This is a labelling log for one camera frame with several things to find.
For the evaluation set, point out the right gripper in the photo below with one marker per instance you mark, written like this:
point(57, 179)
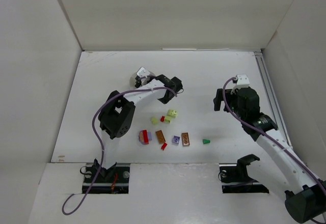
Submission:
point(219, 99)

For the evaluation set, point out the yellow-green lego brick large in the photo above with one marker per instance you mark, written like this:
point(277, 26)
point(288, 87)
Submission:
point(172, 113)

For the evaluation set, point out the yellow-green lego brick small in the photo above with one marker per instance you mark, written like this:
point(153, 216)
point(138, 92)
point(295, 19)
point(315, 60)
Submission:
point(154, 121)

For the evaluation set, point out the brown lego plate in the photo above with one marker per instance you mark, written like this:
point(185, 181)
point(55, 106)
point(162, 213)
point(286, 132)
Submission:
point(185, 139)
point(160, 137)

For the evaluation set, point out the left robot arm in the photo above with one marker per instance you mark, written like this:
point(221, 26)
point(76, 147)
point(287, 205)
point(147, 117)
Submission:
point(116, 114)

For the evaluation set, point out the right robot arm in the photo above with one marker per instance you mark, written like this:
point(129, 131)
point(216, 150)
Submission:
point(302, 191)

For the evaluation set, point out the white divided round container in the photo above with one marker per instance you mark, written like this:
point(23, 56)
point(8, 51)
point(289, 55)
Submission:
point(132, 80)

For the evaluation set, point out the purple square lego brick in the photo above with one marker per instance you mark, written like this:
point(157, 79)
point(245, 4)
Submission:
point(176, 140)

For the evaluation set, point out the purple red lego assembly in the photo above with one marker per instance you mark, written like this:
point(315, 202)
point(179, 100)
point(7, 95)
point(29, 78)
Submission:
point(145, 137)

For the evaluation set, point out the small red lego lower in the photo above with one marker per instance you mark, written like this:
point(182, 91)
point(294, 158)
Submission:
point(164, 146)

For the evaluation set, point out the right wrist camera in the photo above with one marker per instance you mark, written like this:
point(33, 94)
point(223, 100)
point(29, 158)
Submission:
point(241, 81)

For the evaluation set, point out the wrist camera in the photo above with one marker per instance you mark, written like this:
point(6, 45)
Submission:
point(241, 81)
point(142, 75)

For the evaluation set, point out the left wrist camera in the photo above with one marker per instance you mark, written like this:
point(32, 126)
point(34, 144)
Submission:
point(142, 75)

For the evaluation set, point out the aluminium rail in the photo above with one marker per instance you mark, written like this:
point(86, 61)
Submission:
point(271, 96)

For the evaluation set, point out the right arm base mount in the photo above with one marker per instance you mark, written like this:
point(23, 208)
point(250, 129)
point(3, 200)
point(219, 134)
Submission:
point(235, 179)

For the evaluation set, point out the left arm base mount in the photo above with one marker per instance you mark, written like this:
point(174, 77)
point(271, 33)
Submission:
point(114, 180)

